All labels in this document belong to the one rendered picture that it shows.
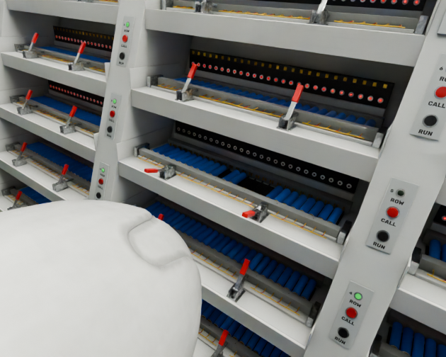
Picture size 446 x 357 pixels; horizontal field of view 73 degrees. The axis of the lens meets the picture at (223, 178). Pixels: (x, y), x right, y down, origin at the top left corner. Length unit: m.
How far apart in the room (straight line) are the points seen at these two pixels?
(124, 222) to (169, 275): 0.04
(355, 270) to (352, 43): 0.39
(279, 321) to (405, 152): 0.42
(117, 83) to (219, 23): 0.33
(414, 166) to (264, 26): 0.37
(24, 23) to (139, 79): 0.71
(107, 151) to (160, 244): 0.74
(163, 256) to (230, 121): 0.51
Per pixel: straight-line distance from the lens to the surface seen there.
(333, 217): 0.68
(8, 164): 1.39
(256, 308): 0.72
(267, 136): 0.61
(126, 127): 0.86
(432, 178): 0.57
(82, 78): 1.01
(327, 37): 0.62
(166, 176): 0.76
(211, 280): 0.76
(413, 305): 0.62
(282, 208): 0.65
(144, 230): 0.17
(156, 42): 0.89
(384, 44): 0.60
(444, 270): 0.66
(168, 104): 0.76
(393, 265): 0.59
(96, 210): 0.17
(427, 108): 0.57
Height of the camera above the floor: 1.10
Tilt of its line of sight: 13 degrees down
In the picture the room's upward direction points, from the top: 15 degrees clockwise
